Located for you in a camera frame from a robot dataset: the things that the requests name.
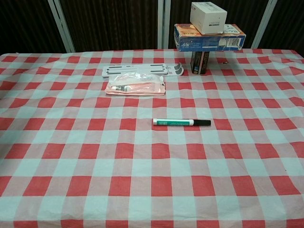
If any white green marker body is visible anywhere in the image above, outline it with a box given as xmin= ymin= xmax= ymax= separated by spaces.
xmin=152 ymin=118 xmax=199 ymax=127

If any pink plastic packet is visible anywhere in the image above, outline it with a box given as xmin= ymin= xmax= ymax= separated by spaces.
xmin=105 ymin=73 xmax=166 ymax=96

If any white grey plastic card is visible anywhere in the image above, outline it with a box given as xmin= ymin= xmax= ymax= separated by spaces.
xmin=101 ymin=63 xmax=185 ymax=78

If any red white checked tablecloth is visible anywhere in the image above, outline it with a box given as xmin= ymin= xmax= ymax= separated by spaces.
xmin=0 ymin=48 xmax=304 ymax=228

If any blue orange flat box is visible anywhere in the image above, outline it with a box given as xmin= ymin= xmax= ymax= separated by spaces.
xmin=173 ymin=23 xmax=247 ymax=52

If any small white cardboard box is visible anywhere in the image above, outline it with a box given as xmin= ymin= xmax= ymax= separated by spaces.
xmin=190 ymin=1 xmax=228 ymax=35

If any grey partition post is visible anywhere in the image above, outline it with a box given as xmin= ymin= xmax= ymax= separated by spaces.
xmin=47 ymin=0 xmax=76 ymax=53
xmin=251 ymin=0 xmax=277 ymax=49
xmin=157 ymin=0 xmax=171 ymax=50

